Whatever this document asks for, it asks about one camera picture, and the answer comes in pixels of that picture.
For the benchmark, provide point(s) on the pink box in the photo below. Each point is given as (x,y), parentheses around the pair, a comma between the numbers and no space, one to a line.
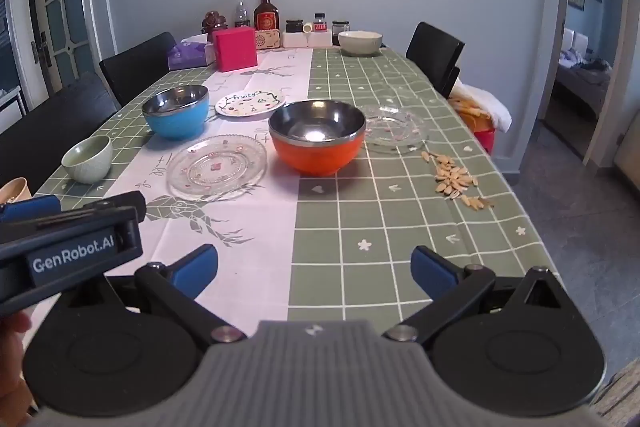
(235,49)

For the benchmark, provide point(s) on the pile of melon seeds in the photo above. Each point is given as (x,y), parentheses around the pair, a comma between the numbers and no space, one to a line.
(452,179)

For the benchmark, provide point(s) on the dark glass jar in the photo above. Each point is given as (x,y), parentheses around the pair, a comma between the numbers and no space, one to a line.
(340,26)

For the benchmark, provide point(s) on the orange patterned cloth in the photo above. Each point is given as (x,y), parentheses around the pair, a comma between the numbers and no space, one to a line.
(470,112)

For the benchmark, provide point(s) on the beige paper cup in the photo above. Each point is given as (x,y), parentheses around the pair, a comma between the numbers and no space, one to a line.
(12,189)

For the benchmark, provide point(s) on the clear water bottle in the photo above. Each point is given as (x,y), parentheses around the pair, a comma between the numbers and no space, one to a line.
(242,14)

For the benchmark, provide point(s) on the white cloth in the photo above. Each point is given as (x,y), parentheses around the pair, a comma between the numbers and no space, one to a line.
(492,107)

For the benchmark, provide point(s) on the small green ceramic bowl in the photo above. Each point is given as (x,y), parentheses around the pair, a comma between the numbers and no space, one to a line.
(90,164)

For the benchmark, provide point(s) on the person's left hand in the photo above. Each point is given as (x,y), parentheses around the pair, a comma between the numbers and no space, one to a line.
(10,357)

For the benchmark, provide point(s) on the green checked tablecloth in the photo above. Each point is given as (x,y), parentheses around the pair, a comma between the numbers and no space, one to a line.
(350,217)

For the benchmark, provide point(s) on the blue steel bowl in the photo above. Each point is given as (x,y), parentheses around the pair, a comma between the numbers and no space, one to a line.
(175,122)

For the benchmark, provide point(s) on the black jar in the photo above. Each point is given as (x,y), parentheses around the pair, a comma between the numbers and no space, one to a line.
(295,26)

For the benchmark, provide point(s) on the black wooden chair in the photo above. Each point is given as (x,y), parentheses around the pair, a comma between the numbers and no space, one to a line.
(135,67)
(432,49)
(55,122)

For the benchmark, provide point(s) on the white rectangular box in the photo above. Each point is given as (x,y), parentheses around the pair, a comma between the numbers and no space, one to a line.
(300,39)

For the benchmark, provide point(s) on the brown liquor bottle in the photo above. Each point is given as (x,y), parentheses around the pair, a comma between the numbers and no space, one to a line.
(266,14)

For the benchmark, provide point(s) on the square clear glass plate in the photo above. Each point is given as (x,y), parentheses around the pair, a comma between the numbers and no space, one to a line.
(400,129)

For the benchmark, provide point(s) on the brown figurine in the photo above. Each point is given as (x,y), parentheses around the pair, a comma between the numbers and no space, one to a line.
(215,22)

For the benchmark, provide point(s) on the cream patterned box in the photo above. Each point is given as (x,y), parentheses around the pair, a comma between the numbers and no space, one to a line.
(267,41)

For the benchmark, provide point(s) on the bed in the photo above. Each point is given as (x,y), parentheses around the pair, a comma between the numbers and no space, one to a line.
(580,82)

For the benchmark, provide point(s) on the orange steel bowl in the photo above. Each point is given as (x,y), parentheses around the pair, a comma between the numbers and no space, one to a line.
(315,154)

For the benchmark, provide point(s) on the round clear glass plate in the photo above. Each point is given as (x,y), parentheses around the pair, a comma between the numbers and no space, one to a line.
(215,167)

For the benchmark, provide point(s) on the large pale green bowl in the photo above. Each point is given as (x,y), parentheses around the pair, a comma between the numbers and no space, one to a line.
(360,44)

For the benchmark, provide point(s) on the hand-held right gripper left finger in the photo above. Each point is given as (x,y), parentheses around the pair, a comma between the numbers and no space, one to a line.
(197,269)

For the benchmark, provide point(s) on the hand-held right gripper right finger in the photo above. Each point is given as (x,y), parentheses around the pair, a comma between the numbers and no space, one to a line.
(432,269)

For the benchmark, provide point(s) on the purple tissue box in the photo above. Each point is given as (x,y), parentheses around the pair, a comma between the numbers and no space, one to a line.
(187,55)

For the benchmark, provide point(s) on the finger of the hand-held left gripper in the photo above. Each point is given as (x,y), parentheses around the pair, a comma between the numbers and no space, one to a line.
(115,203)
(30,208)

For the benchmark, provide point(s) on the white painted ceramic plate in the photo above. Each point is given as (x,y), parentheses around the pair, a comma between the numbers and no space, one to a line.
(250,104)

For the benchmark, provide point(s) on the white cabinet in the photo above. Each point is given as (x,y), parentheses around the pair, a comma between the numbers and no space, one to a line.
(10,112)

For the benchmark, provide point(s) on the red label jar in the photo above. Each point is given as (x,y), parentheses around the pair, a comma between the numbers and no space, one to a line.
(320,24)

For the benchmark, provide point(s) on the person's grey patterned clothing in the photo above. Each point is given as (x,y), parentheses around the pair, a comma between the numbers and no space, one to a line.
(622,397)

